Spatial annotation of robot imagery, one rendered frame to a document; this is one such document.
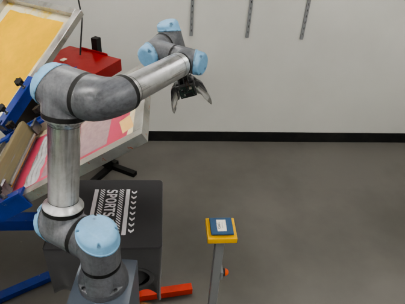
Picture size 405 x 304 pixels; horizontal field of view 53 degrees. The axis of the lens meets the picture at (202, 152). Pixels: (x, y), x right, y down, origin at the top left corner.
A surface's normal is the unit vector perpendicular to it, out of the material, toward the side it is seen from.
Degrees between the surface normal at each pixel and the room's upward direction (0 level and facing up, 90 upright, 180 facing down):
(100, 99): 68
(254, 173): 0
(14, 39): 32
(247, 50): 90
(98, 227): 7
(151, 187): 0
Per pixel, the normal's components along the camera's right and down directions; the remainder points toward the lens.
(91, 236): 0.17, -0.77
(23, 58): -0.18, -0.43
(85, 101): -0.04, 0.30
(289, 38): 0.07, 0.58
